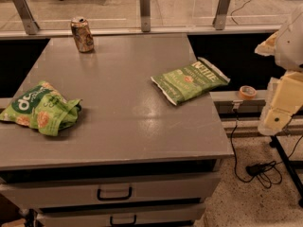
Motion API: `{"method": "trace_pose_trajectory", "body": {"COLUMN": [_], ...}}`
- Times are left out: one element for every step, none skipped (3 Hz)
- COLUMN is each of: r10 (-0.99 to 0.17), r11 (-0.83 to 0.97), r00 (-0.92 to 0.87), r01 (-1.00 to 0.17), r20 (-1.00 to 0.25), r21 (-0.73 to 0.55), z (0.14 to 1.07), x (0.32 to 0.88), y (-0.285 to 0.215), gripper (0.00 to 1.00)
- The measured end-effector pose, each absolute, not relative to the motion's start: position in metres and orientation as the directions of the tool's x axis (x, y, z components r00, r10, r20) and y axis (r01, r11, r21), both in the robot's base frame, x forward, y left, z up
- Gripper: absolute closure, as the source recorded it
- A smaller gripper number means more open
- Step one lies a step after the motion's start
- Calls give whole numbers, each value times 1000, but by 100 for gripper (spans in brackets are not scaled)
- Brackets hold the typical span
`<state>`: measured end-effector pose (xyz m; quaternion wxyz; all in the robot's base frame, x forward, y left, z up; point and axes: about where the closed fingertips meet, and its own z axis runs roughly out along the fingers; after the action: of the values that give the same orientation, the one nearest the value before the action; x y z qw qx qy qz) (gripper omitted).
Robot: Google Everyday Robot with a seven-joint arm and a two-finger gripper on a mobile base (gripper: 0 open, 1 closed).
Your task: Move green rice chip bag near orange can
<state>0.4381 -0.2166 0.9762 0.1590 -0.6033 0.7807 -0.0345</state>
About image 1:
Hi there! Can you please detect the lower drawer with handle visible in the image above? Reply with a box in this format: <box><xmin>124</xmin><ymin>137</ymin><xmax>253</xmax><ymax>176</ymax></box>
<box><xmin>36</xmin><ymin>203</ymin><xmax>205</xmax><ymax>227</ymax></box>

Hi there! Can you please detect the tape roll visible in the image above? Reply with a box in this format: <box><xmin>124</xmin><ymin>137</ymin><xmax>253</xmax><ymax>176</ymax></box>
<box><xmin>239</xmin><ymin>85</ymin><xmax>257</xmax><ymax>100</ymax></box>

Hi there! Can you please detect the green rice chip bag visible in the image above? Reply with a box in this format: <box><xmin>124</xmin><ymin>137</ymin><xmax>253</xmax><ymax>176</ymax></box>
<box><xmin>0</xmin><ymin>81</ymin><xmax>81</xmax><ymax>136</ymax></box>

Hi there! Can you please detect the green Kettle chip bag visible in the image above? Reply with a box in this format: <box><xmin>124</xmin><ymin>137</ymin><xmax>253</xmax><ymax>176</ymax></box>
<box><xmin>151</xmin><ymin>58</ymin><xmax>230</xmax><ymax>106</ymax></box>

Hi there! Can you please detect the right metal glass bracket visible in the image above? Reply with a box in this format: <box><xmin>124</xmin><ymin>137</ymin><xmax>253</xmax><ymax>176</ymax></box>
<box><xmin>213</xmin><ymin>0</ymin><xmax>231</xmax><ymax>30</ymax></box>

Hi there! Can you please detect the black power cable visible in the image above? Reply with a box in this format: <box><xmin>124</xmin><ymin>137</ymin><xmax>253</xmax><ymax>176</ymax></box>
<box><xmin>229</xmin><ymin>108</ymin><xmax>303</xmax><ymax>189</ymax></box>

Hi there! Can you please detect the middle metal glass bracket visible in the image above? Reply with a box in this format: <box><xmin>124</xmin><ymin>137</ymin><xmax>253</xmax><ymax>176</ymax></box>
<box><xmin>139</xmin><ymin>0</ymin><xmax>151</xmax><ymax>32</ymax></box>

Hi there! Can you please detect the metal glass bracket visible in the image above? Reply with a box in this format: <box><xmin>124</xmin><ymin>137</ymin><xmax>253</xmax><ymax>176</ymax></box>
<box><xmin>12</xmin><ymin>0</ymin><xmax>40</xmax><ymax>35</ymax></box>
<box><xmin>139</xmin><ymin>0</ymin><xmax>151</xmax><ymax>32</ymax></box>
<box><xmin>213</xmin><ymin>0</ymin><xmax>231</xmax><ymax>30</ymax></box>

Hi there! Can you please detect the orange soda can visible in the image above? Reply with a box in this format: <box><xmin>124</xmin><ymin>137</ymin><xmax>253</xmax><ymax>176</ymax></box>
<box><xmin>70</xmin><ymin>16</ymin><xmax>94</xmax><ymax>53</ymax></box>

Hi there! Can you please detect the left metal glass bracket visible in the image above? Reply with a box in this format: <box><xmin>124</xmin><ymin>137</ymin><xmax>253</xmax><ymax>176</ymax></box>
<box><xmin>12</xmin><ymin>0</ymin><xmax>40</xmax><ymax>35</ymax></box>

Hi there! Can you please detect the black floor cable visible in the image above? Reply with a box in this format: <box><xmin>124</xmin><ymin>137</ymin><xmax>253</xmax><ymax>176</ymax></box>
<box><xmin>229</xmin><ymin>0</ymin><xmax>269</xmax><ymax>26</ymax></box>

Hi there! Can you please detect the upper drawer with handle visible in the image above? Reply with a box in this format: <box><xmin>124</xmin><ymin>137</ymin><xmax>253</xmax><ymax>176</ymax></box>
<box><xmin>0</xmin><ymin>172</ymin><xmax>220</xmax><ymax>209</ymax></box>

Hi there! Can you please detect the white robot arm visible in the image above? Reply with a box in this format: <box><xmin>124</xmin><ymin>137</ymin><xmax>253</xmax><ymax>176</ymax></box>
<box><xmin>255</xmin><ymin>5</ymin><xmax>303</xmax><ymax>136</ymax></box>

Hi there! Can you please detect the drawer with handle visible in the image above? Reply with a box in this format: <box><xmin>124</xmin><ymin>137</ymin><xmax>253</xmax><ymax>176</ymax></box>
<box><xmin>0</xmin><ymin>172</ymin><xmax>220</xmax><ymax>209</ymax></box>
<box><xmin>36</xmin><ymin>203</ymin><xmax>205</xmax><ymax>227</ymax></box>

